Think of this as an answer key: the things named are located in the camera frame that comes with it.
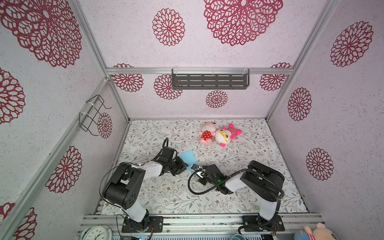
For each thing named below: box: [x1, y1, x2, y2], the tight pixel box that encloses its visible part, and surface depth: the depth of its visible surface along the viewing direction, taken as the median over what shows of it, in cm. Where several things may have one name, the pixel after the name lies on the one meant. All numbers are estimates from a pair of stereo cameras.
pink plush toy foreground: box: [304, 222, 338, 240], surface depth 67 cm
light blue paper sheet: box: [178, 150, 199, 172], surface depth 102 cm
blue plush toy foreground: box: [293, 229, 310, 240], surface depth 67 cm
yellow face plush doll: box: [215, 123, 243, 147], surface depth 105 cm
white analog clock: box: [80, 224, 114, 240], surface depth 70 cm
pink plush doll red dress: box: [198, 122, 217, 145], surface depth 105 cm
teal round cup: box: [231, 234, 247, 240], surface depth 67 cm
